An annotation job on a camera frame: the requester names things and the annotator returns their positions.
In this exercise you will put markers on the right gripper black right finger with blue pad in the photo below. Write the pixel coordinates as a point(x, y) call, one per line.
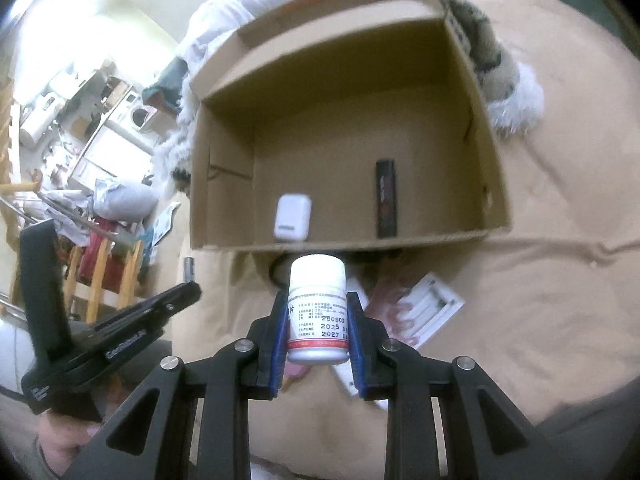
point(445, 419)

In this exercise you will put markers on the brown cardboard box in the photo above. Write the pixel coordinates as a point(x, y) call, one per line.
point(308, 97)

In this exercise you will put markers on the wooden chair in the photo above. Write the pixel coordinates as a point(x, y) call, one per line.
point(84, 299)

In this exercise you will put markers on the person's left hand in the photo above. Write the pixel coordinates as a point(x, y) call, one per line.
point(61, 437)

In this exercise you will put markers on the white pill bottle red stripe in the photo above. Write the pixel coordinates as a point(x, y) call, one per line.
point(317, 311)

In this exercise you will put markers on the white fluffy blanket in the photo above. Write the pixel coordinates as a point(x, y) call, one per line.
point(213, 22)

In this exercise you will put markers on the black rectangular lighter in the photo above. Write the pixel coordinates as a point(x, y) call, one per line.
point(386, 197)

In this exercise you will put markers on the white earbuds case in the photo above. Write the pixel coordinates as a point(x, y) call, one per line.
point(293, 214)

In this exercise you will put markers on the tan bed sheet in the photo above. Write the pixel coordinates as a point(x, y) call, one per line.
point(551, 308)

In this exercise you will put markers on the white remote control back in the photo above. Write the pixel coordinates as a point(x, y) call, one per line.
point(426, 307)

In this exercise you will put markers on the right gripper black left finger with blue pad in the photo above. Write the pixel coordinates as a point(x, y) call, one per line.
point(190, 420)

